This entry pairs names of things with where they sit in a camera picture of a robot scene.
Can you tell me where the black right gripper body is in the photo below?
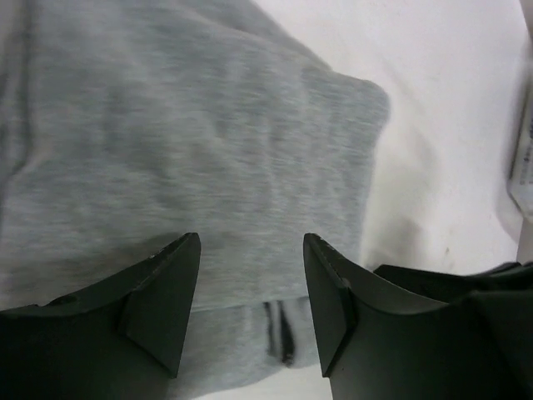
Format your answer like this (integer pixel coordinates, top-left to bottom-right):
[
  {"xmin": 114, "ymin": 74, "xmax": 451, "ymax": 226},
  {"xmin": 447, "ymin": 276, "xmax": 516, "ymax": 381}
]
[{"xmin": 374, "ymin": 262, "xmax": 532, "ymax": 303}]

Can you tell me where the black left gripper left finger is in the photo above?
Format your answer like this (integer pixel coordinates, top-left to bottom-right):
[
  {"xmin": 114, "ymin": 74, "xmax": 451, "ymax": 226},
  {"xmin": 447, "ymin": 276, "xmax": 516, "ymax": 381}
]
[{"xmin": 1, "ymin": 233, "xmax": 201, "ymax": 399}]

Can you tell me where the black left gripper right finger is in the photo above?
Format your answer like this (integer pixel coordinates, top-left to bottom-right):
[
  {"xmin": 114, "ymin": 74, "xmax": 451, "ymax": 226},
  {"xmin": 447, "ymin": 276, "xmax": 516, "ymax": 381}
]
[{"xmin": 303, "ymin": 233, "xmax": 532, "ymax": 399}]

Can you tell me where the grey tank top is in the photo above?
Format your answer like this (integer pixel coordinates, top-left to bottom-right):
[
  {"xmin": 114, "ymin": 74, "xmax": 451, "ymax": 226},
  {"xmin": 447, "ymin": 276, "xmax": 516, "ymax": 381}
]
[{"xmin": 1, "ymin": 1, "xmax": 389, "ymax": 399}]

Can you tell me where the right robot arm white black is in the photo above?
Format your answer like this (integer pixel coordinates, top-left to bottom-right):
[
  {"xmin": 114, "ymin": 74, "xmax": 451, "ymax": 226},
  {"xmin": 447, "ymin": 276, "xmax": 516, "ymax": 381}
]
[{"xmin": 375, "ymin": 82, "xmax": 532, "ymax": 306}]

